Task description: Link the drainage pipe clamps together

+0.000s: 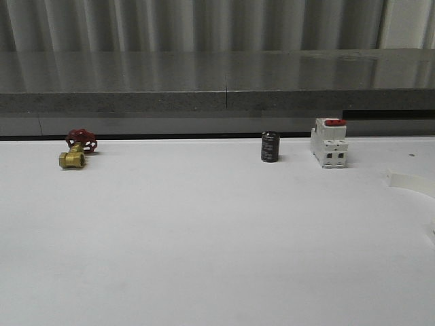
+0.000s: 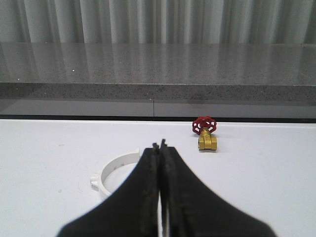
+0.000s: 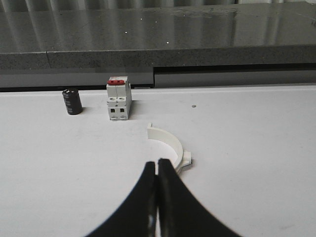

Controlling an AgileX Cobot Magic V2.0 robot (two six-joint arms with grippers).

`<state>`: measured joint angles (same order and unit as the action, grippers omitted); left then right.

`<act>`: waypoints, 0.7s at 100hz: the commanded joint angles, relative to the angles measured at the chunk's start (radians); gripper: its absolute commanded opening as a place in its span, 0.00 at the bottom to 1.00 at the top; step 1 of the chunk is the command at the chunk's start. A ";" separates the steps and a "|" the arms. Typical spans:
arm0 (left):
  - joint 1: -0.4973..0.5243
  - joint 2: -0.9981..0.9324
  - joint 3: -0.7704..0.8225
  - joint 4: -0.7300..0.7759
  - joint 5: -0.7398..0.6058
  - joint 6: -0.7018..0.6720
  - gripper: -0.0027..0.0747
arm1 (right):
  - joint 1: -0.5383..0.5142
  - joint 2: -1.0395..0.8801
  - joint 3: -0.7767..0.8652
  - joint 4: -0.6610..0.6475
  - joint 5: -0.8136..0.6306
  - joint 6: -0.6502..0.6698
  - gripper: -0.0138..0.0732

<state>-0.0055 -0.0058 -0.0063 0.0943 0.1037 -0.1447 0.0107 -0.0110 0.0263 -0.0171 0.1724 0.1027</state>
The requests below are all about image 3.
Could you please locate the white circuit breaker red switch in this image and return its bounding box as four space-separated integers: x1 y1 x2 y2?
106 77 132 120

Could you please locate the grey stone counter ledge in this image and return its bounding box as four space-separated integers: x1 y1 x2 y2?
0 0 316 91

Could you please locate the white half pipe clamp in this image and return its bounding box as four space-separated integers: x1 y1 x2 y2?
147 122 192 174

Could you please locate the black cylindrical capacitor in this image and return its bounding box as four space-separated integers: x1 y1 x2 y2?
62 88 83 115

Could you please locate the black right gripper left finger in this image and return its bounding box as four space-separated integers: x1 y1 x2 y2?
88 161 157 237

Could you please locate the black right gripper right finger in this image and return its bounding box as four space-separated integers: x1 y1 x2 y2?
158 158 239 237

